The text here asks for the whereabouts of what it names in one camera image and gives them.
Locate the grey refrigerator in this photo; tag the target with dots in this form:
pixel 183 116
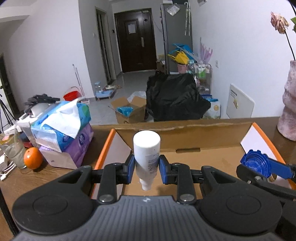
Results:
pixel 174 33

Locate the purple tissue pack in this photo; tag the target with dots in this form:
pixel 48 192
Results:
pixel 72 157

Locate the black cloth covered chair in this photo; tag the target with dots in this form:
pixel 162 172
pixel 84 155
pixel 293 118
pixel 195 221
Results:
pixel 174 98

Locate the wire storage cart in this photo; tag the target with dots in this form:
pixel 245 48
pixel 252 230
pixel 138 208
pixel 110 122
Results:
pixel 202 74

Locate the dark entrance door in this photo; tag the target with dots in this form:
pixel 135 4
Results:
pixel 136 42

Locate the white board on wall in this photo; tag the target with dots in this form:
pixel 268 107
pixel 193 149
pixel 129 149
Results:
pixel 239 105

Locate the white tube bottle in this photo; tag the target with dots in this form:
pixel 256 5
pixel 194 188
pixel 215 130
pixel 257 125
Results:
pixel 146 149

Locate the open cardboard box floor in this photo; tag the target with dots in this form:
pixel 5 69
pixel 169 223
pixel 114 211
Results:
pixel 129 112

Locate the pink ceramic vase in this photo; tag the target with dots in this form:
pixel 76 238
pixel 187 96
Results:
pixel 286 123

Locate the white charger with cable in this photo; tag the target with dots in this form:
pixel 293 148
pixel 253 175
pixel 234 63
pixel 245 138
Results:
pixel 6 166

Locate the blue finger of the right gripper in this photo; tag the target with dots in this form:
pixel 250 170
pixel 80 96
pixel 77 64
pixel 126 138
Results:
pixel 286 171

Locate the blue tissue pack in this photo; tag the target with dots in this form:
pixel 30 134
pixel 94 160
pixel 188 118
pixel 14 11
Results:
pixel 60 124

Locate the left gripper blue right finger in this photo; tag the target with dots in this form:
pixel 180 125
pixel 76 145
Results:
pixel 183 177

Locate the clear glass cup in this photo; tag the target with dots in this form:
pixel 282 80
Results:
pixel 14 149

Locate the dried pink roses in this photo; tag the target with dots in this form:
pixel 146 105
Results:
pixel 280 24

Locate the camera tripod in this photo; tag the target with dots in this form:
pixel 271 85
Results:
pixel 7 115

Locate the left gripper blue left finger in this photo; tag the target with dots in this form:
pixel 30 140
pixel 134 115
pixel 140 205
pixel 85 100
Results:
pixel 110 176

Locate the red bucket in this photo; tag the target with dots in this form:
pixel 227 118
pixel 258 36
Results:
pixel 72 93

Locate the black device on container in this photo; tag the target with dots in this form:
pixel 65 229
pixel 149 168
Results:
pixel 44 98

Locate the red cardboard box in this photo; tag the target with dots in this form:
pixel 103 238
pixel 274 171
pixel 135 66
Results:
pixel 197 142

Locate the orange fruit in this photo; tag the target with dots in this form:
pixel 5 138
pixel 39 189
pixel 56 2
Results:
pixel 33 158

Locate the blue gear lid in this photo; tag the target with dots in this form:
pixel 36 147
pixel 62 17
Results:
pixel 258 162

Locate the clear food container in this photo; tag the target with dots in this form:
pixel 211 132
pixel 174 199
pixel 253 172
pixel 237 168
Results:
pixel 29 118

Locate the yellow blue bags pile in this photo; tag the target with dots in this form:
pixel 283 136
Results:
pixel 182 54

